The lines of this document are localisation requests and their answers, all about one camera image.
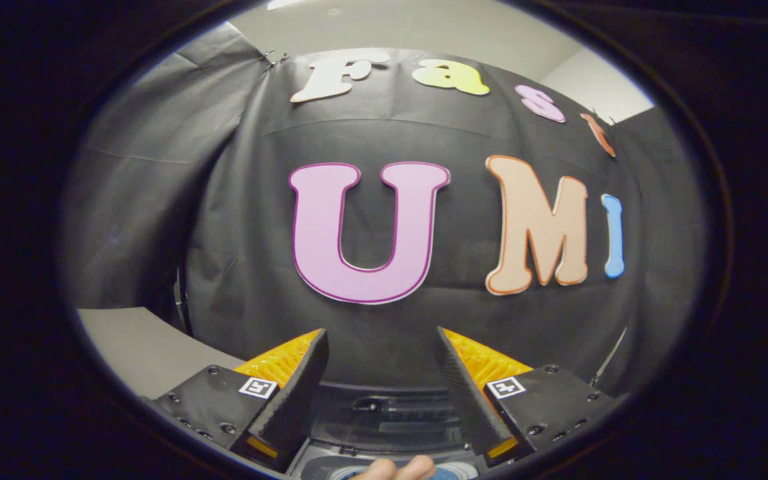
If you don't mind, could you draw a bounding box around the grey washing machine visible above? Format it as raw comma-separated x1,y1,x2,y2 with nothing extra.
287,440,491,480

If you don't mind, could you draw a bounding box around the beige cabinet with dark frame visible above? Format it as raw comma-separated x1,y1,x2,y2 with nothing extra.
76,308,246,401

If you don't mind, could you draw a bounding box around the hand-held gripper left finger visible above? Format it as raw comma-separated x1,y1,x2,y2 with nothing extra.
147,328,330,472

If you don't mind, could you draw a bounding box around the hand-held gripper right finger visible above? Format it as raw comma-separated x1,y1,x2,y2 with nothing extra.
435,326,625,467

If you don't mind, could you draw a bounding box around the black backdrop cloth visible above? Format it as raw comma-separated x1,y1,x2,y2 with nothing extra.
57,20,706,401

